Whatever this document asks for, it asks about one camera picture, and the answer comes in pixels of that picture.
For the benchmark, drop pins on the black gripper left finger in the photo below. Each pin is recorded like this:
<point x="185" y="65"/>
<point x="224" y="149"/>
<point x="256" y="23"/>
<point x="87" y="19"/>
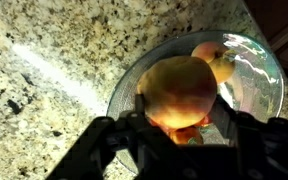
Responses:
<point x="94" y="150"/>

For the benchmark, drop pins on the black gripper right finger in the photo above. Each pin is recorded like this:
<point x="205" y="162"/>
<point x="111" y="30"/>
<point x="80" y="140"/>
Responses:
<point x="267" y="146"/>

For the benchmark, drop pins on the yellow red peach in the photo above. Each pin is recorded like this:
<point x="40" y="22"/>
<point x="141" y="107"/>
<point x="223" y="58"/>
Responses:
<point x="179" y="91"/>

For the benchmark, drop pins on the large glass bowl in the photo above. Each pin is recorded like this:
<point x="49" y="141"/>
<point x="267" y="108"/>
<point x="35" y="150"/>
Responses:
<point x="257" y="80"/>

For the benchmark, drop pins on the orange fruit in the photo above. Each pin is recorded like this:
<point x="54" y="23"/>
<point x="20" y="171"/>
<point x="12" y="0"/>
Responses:
<point x="222" y="69"/>
<point x="185" y="135"/>

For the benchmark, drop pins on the yellow red apple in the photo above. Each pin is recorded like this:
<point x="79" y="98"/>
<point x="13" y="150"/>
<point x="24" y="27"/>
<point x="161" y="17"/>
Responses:
<point x="208" y="50"/>

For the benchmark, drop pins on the wooden base cabinet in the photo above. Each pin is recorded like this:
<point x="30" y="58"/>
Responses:
<point x="280" y="30"/>

